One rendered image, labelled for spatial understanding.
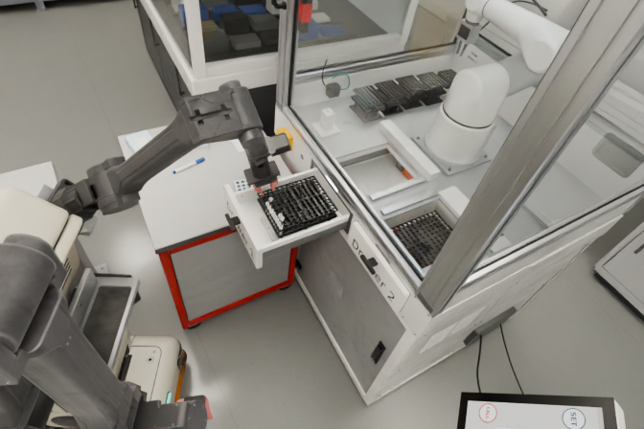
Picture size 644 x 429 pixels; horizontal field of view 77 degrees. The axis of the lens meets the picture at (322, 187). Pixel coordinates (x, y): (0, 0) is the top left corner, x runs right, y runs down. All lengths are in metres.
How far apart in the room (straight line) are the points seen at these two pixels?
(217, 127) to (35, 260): 0.36
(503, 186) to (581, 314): 1.99
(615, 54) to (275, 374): 1.77
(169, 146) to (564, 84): 0.64
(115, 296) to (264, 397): 1.10
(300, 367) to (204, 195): 0.94
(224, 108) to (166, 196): 0.93
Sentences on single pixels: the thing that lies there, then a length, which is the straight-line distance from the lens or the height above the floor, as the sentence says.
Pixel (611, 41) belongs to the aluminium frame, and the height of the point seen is 1.73.
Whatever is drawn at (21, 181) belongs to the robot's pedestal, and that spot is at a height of 0.76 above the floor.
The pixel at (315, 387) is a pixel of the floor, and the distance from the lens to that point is 2.04.
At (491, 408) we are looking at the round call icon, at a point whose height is 1.02.
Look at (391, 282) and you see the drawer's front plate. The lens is 1.25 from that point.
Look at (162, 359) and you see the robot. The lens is 1.81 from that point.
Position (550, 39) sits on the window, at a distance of 0.75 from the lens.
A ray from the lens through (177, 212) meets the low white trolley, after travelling 1.55.
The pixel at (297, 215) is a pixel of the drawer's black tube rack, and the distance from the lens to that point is 1.38.
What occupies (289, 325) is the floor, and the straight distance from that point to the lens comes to 2.13.
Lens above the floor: 1.94
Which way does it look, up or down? 47 degrees down
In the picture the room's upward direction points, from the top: 10 degrees clockwise
